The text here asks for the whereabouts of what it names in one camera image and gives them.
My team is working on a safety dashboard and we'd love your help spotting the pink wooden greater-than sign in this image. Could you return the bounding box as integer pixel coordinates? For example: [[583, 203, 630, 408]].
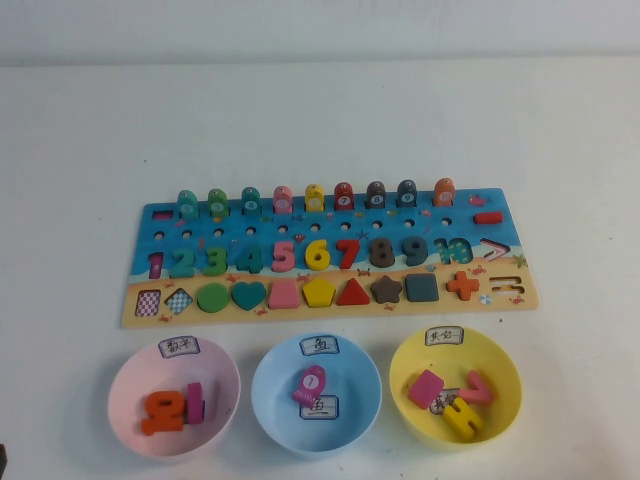
[[457, 369, 495, 405]]

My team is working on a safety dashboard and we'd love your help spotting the ocean print wooden puzzle board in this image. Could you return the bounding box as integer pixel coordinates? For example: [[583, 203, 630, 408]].
[[119, 187, 542, 330]]

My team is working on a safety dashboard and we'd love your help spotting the blue bowl rim label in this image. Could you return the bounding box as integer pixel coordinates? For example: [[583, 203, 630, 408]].
[[299, 335, 343, 357]]

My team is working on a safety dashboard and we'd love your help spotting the yellow bowl rim label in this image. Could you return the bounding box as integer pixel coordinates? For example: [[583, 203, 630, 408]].
[[423, 326, 466, 347]]

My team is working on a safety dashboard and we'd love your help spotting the blue plastic bowl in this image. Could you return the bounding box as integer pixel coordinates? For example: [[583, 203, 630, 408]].
[[250, 333, 384, 460]]

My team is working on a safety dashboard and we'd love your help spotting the blue bowl inner label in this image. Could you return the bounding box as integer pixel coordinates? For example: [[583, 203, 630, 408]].
[[298, 393, 341, 420]]

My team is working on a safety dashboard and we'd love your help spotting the pink bowl rim label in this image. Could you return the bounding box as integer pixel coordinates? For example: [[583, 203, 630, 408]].
[[158, 336, 201, 360]]

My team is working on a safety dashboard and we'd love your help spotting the yellow bowl inner label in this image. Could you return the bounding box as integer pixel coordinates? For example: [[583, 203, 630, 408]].
[[429, 387, 462, 415]]

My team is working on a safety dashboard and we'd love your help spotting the pink plastic bowl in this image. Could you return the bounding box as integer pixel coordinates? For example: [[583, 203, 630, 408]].
[[107, 335, 242, 459]]

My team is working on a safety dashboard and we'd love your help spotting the yellow plastic bowl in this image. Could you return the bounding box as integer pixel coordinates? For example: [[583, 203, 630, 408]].
[[388, 325, 523, 454]]

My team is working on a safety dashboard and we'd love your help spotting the yellow wooden number six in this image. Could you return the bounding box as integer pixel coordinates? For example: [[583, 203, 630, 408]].
[[304, 239, 331, 272]]

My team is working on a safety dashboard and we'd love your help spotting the red wooden number seven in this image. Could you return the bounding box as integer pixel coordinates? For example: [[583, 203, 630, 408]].
[[335, 239, 362, 270]]

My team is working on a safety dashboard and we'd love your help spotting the pink wooden number five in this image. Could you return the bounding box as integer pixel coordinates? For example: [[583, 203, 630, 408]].
[[271, 241, 296, 274]]

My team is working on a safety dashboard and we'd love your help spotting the yellow fish peg six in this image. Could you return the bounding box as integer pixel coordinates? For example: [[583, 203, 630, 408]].
[[304, 183, 325, 213]]

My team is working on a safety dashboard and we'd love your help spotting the red fish peg seven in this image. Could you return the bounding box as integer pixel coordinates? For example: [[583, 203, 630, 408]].
[[333, 181, 355, 211]]

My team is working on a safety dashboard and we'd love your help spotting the yellow wooden pentagon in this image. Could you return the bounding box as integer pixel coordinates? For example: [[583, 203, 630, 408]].
[[301, 278, 336, 309]]

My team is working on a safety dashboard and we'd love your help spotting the pink fish peg five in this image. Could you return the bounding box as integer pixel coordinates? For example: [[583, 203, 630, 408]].
[[272, 185, 294, 215]]

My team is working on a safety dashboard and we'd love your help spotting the brown wooden number eight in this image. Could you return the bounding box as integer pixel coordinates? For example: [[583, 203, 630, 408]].
[[368, 237, 396, 269]]

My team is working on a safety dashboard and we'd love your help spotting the red wooden triangle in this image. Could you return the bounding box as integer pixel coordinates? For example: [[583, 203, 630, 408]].
[[335, 277, 372, 307]]

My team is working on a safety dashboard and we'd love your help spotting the pink wooden trapezoid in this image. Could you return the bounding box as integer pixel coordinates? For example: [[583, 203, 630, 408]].
[[267, 280, 301, 311]]

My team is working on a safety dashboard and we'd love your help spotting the teal wooden number four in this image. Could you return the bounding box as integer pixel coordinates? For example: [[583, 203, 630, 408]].
[[235, 244, 263, 275]]

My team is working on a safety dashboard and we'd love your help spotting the brown fish peg eight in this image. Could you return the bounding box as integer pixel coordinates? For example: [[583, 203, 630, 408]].
[[365, 180, 387, 209]]

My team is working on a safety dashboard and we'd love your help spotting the teal fish peg four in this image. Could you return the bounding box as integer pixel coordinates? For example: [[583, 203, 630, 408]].
[[240, 186, 262, 216]]

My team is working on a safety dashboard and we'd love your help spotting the brown wooden star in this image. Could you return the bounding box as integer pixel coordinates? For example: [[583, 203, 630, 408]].
[[370, 275, 404, 305]]

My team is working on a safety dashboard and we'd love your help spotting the teal wooden heart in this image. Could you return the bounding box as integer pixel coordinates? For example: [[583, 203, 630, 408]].
[[230, 281, 267, 312]]

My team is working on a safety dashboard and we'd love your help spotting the slate fish peg nine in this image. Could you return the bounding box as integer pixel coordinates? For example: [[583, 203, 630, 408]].
[[397, 179, 418, 209]]

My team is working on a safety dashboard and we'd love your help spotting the slate wooden number nine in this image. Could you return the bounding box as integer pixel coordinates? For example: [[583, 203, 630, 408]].
[[402, 236, 430, 268]]

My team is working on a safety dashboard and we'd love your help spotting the green wooden number three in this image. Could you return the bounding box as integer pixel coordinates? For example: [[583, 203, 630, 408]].
[[202, 246, 229, 277]]

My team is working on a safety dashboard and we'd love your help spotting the green fish peg three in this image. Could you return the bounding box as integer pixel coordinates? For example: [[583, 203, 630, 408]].
[[207, 188, 229, 219]]

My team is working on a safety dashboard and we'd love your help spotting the slate wooden square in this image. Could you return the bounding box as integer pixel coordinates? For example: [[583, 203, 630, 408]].
[[404, 273, 440, 303]]

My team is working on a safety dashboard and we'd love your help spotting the green wooden circle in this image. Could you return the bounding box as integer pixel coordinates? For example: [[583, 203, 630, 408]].
[[196, 282, 231, 313]]

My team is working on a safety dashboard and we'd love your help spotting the orange fish peg ten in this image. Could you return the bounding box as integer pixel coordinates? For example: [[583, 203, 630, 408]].
[[433, 177, 455, 207]]

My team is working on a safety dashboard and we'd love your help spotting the teal fish peg two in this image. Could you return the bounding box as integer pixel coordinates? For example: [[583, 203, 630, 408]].
[[177, 189, 199, 220]]

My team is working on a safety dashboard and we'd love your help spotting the teal wooden number two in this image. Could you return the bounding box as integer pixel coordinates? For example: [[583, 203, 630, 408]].
[[168, 248, 195, 280]]

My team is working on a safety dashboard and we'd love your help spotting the magenta fish peg one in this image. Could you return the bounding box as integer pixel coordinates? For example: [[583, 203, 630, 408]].
[[292, 364, 329, 405]]

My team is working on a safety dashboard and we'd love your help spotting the orange wooden plus sign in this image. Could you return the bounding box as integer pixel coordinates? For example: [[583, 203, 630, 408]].
[[445, 271, 481, 302]]

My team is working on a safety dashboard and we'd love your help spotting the magenta wooden rectangle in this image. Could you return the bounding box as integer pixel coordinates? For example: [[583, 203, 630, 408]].
[[406, 369, 445, 407]]

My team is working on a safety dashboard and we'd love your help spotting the magenta wooden number one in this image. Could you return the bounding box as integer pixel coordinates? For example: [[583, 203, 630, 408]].
[[184, 381, 207, 425]]

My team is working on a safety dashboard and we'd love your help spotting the yellow wooden equals sign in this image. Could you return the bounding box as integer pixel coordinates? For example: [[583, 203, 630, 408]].
[[442, 401, 485, 444]]

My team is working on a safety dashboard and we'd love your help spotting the orange wooden number ten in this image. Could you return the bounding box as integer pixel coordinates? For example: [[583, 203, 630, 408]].
[[140, 389, 190, 436]]

